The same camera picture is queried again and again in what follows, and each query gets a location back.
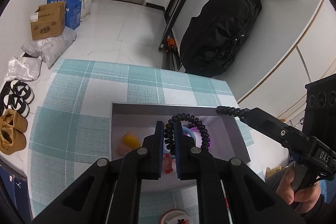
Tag pink yellow toy figure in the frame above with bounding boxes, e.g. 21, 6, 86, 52
116, 132, 142, 156

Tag purple ring bracelet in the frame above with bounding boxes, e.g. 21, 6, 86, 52
190, 127, 217, 150

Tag person's right hand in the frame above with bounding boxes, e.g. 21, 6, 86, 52
276, 165, 321, 214

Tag grey open cardboard box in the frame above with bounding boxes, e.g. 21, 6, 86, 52
111, 103, 250, 193

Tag black coat rack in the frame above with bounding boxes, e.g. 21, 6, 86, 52
159, 0, 187, 71

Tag black hanging backpack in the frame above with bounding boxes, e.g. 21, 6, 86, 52
179, 0, 262, 78

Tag grey plastic mailer bag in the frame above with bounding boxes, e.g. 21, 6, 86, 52
21, 27, 77, 69

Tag tan suede boots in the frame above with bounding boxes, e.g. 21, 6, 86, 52
1, 109, 28, 155

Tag blue jordan shoe box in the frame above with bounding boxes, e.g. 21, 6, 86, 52
1, 160, 33, 223

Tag silver plastic mailer bag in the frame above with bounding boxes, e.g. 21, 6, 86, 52
5, 57, 42, 81

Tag blue cardboard box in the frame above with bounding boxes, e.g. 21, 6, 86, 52
47, 0, 81, 30

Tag brown cardboard box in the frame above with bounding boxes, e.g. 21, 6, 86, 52
30, 1, 66, 40

